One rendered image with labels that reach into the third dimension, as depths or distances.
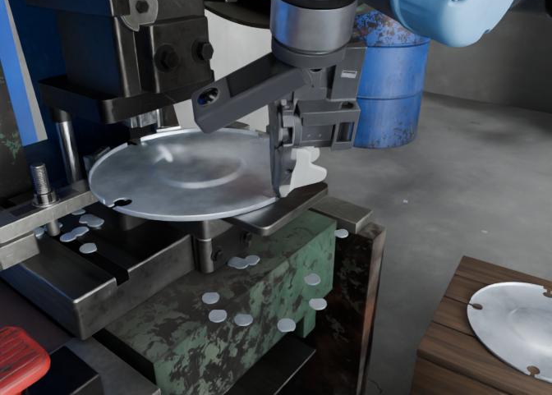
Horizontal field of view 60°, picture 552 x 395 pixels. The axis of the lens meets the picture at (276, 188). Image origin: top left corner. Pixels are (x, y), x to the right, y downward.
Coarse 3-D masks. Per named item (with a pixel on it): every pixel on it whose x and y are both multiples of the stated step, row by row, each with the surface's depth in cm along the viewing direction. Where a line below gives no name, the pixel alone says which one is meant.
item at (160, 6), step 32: (160, 0) 59; (192, 0) 63; (64, 32) 62; (96, 32) 58; (128, 32) 57; (160, 32) 57; (192, 32) 61; (96, 64) 60; (128, 64) 58; (160, 64) 58; (192, 64) 62; (128, 96) 60
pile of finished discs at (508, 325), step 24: (504, 288) 111; (528, 288) 111; (480, 312) 104; (504, 312) 104; (528, 312) 103; (480, 336) 97; (504, 336) 97; (528, 336) 97; (504, 360) 91; (528, 360) 92
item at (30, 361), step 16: (0, 336) 41; (16, 336) 41; (0, 352) 40; (16, 352) 40; (32, 352) 40; (0, 368) 38; (16, 368) 38; (32, 368) 38; (48, 368) 40; (0, 384) 37; (16, 384) 37
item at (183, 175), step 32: (192, 128) 79; (224, 128) 79; (128, 160) 69; (160, 160) 68; (192, 160) 68; (224, 160) 68; (256, 160) 69; (96, 192) 60; (128, 192) 60; (160, 192) 60; (192, 192) 60; (224, 192) 60; (256, 192) 60; (288, 192) 60
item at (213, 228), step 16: (304, 192) 61; (320, 192) 61; (272, 208) 57; (288, 208) 57; (304, 208) 59; (176, 224) 67; (192, 224) 64; (208, 224) 64; (224, 224) 67; (240, 224) 55; (256, 224) 54; (272, 224) 54; (208, 240) 65; (224, 240) 68; (240, 240) 70; (208, 256) 66; (224, 256) 69; (208, 272) 67
